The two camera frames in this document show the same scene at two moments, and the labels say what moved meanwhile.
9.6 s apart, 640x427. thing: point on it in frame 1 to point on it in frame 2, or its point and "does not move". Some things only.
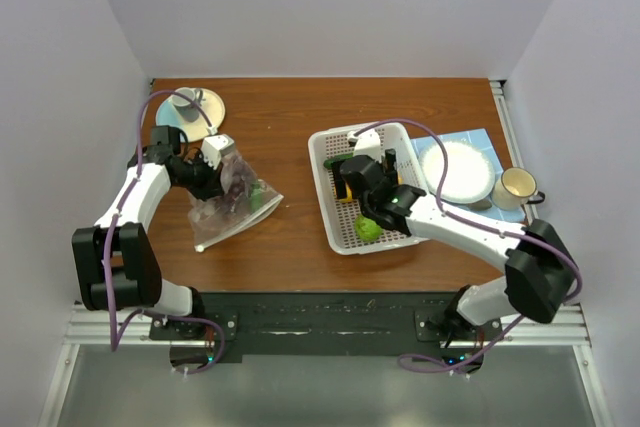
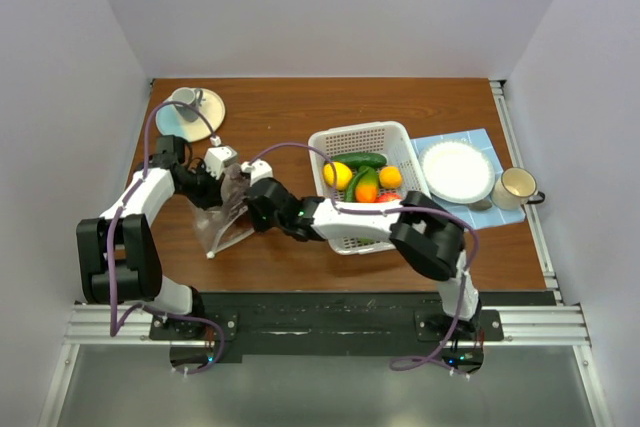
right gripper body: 379,166 to 261,222
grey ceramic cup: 184,108 does not move
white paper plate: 469,176 does not move
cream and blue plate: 211,105 does not move
